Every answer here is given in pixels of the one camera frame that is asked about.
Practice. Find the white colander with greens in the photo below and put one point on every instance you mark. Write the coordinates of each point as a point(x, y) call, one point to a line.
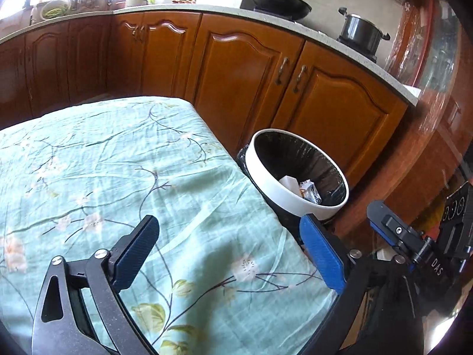
point(55, 7)

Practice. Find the grey kitchen countertop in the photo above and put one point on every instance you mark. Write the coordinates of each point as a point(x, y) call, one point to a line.
point(221, 8)

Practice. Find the white trash bin black liner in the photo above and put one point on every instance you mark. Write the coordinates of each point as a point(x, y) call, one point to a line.
point(295, 155)

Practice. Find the clear printed plastic wrapper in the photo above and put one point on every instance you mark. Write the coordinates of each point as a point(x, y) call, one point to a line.
point(309, 191)

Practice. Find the pale green floral tablecloth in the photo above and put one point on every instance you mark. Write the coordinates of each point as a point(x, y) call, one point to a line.
point(111, 162)

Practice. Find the white paper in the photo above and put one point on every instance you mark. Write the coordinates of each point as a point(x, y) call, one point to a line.
point(289, 185)

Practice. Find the dark steel cooking pot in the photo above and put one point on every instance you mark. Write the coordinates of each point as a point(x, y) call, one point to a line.
point(360, 31)

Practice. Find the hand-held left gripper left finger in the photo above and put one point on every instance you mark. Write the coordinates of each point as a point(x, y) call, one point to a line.
point(135, 253)

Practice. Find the white round waste bin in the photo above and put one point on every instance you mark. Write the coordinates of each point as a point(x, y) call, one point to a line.
point(266, 188)

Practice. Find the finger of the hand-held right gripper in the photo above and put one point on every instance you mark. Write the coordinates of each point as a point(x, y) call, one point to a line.
point(401, 231)

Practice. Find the wooden base kitchen cabinets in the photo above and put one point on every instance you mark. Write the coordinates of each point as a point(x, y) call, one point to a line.
point(236, 81)

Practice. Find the wooden cabinet wrapped in plastic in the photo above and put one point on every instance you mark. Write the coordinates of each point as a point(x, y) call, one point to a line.
point(425, 118)

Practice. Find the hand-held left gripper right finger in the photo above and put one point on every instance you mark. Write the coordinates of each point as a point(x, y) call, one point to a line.
point(325, 257)

